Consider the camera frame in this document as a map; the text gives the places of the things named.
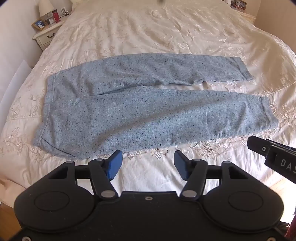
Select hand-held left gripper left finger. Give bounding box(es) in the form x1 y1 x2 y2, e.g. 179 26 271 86
48 150 123 200

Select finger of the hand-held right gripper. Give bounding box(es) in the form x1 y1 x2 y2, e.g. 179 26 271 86
247 136 274 156

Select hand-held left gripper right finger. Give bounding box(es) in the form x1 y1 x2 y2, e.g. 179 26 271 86
173 150 249 201

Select grey speckled pants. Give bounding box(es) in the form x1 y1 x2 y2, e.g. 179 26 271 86
32 53 278 161

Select cream bedside table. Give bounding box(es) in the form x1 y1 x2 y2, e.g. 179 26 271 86
238 9 258 24

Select cream embroidered bedspread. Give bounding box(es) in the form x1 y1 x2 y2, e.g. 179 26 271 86
0 0 296 205

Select white bedside table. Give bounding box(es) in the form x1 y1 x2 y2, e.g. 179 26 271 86
35 16 64 51

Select white table lamp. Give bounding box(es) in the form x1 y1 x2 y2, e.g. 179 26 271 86
38 0 53 16

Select small clutter with cables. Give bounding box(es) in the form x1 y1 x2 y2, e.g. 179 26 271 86
225 0 247 10

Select wooden photo frame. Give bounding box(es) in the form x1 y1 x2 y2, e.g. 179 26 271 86
31 18 48 31

